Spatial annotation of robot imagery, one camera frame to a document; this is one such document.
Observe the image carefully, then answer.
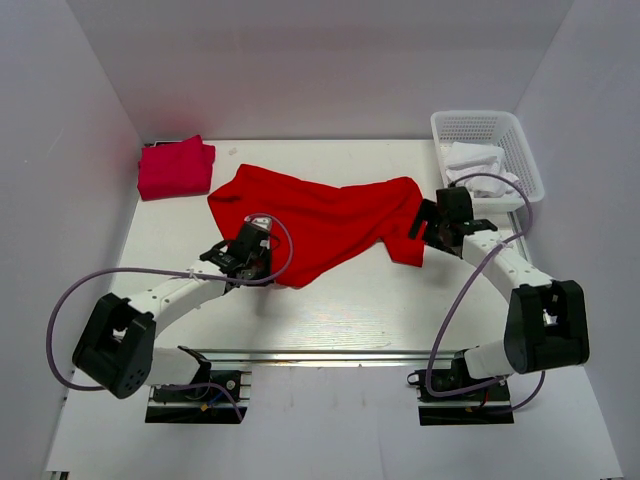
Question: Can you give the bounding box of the folded crimson t-shirt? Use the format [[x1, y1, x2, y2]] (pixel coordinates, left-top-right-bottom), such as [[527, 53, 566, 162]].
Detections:
[[137, 135, 216, 201]]

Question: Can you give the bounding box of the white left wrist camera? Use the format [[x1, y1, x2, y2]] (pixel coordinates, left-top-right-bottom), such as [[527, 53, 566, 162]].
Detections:
[[245, 215, 273, 233]]

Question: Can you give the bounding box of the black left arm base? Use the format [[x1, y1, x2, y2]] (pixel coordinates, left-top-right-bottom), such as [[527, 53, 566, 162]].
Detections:
[[145, 370, 252, 425]]

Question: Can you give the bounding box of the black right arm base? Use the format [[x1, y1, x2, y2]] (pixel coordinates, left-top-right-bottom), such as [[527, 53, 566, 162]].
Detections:
[[407, 370, 514, 426]]

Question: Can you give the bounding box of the white plastic basket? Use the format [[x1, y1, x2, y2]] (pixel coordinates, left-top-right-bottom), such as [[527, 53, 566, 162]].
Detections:
[[431, 110, 545, 214]]

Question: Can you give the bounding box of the white t-shirt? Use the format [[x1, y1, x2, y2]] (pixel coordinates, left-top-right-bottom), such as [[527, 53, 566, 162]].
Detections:
[[443, 142, 519, 198]]

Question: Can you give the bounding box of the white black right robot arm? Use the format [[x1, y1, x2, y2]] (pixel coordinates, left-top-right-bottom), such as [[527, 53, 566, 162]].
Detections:
[[409, 187, 590, 399]]

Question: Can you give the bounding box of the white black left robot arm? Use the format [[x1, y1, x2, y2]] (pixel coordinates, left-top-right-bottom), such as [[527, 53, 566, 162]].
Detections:
[[72, 217, 272, 399]]

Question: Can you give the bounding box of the aluminium rail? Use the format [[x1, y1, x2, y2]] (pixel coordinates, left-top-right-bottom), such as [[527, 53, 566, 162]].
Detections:
[[195, 349, 431, 366]]

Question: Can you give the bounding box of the red t-shirt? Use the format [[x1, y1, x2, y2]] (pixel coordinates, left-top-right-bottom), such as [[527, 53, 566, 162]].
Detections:
[[207, 164, 424, 288]]

